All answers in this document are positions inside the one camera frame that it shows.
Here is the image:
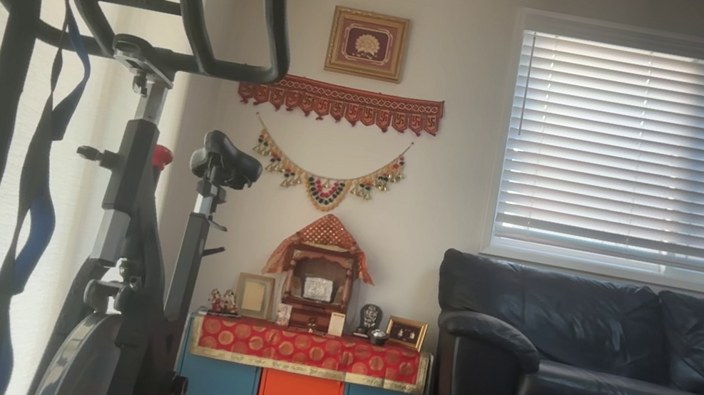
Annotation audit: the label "beaded door garland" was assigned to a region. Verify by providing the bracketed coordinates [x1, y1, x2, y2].
[241, 112, 415, 226]

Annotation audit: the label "orange shrine canopy cloth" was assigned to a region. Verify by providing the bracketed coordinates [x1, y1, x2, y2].
[262, 205, 384, 294]

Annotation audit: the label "silver embossed picture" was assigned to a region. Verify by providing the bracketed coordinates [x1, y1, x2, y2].
[302, 275, 336, 303]

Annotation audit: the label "dark idol statue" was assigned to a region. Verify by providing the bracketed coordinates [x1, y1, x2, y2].
[354, 302, 385, 340]

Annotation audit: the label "small wooden shrine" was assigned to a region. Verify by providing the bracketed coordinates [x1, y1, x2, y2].
[274, 241, 361, 337]

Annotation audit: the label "red gold patterned tablecloth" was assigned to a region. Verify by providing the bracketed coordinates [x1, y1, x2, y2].
[187, 309, 432, 395]

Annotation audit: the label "small painted figurines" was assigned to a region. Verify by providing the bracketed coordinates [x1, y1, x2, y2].
[206, 286, 243, 319]

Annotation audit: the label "black exercise bike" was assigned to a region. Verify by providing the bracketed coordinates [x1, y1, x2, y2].
[0, 0, 302, 395]

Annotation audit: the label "white window blinds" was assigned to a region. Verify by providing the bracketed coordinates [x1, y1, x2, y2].
[487, 29, 704, 283]

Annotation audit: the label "red embroidered wall hanging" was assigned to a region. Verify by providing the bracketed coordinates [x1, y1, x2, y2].
[235, 66, 446, 142]

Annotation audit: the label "beige photo frame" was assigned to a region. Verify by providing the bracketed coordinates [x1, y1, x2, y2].
[231, 271, 277, 322]

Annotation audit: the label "gold photo frame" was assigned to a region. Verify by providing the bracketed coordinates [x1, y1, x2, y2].
[383, 315, 429, 353]

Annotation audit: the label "gold framed wall picture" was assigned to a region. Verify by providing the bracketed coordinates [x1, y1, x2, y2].
[324, 5, 412, 84]

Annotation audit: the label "white window frame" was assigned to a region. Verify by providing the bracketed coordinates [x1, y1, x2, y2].
[478, 7, 704, 294]

